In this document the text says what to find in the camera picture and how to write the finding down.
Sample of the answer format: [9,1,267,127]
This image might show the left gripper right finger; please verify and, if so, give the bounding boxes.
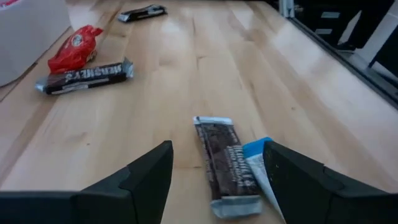
[262,140,398,224]

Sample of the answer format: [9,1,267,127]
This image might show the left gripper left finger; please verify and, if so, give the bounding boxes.
[0,139,174,224]

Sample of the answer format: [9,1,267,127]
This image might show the blue white Hershey's bar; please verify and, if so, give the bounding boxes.
[241,136,287,223]

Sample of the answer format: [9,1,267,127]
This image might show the brown Hershey's chocolate bar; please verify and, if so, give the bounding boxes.
[117,4,168,23]
[34,57,135,96]
[192,116,264,219]

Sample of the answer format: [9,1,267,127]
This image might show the red Kit Kat candy bar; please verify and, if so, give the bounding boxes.
[47,24,104,75]

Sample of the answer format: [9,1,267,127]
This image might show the white plastic bin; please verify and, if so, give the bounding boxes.
[0,0,72,87]

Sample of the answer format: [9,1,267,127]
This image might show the black aluminium rig frame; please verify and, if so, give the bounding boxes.
[287,14,398,110]

